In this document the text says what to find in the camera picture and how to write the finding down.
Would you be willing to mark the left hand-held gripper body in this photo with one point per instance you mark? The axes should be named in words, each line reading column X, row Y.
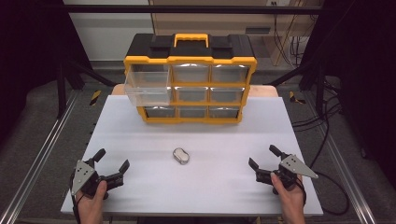
column 83, row 177

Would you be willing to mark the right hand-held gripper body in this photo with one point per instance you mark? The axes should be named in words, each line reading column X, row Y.
column 295, row 166

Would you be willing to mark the clear plastic drawer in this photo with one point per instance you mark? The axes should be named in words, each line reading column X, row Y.
column 149, row 88

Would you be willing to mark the person's left hand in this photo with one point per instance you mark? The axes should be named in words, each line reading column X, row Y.
column 91, row 203

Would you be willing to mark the person's right hand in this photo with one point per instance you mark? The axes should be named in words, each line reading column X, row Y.
column 292, row 199

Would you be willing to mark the wooden table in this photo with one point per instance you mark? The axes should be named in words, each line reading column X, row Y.
column 263, row 90

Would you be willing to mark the grid of clear drawers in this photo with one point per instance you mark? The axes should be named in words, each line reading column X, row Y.
column 229, row 95

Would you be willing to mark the black metal stand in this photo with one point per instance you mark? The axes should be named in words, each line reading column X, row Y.
column 67, row 81
column 314, row 77

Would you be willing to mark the yellow and black organizer cabinet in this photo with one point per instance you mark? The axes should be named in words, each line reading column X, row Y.
column 190, row 46

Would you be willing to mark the black horizontal bar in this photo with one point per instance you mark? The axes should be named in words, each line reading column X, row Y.
column 186, row 9

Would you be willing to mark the aluminium floor rail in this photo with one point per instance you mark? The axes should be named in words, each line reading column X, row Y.
column 37, row 158
column 342, row 161

